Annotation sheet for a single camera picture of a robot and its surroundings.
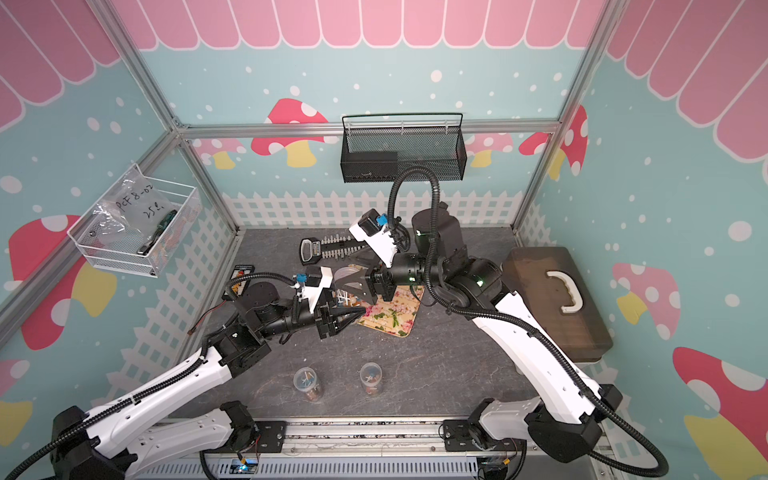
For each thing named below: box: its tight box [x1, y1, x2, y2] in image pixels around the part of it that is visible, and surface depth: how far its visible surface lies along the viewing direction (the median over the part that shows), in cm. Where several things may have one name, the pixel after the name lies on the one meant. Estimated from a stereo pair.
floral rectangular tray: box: [358, 285, 425, 337], surface depth 96 cm
